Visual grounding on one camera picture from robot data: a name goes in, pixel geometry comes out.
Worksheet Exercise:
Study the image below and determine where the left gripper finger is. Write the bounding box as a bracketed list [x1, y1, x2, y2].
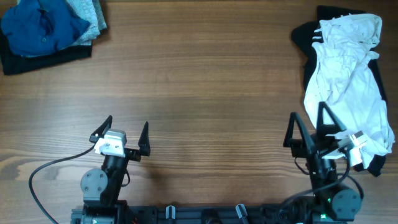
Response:
[89, 115, 113, 143]
[138, 121, 150, 156]

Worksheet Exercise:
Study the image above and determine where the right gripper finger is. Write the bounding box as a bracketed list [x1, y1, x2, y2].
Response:
[282, 112, 318, 156]
[316, 101, 347, 136]

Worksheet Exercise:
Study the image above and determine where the white t-shirt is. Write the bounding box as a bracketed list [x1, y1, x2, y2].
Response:
[303, 14, 395, 168]

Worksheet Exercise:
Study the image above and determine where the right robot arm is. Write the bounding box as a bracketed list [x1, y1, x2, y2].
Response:
[276, 101, 366, 223]

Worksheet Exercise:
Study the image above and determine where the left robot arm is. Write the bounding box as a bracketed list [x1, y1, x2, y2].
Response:
[71, 116, 150, 224]

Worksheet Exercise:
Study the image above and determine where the black garment with logo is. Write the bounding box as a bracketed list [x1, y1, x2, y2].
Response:
[290, 5, 386, 177]

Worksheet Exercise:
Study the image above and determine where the black folded garment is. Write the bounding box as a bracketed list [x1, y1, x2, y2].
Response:
[1, 32, 93, 75]

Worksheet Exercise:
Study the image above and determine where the light grey folded garment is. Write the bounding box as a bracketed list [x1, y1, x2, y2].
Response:
[67, 0, 107, 46]

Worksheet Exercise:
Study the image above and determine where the blue shirt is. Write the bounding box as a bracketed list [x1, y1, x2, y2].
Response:
[1, 0, 90, 57]

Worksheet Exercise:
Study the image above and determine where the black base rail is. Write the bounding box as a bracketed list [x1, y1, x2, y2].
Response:
[70, 203, 346, 224]

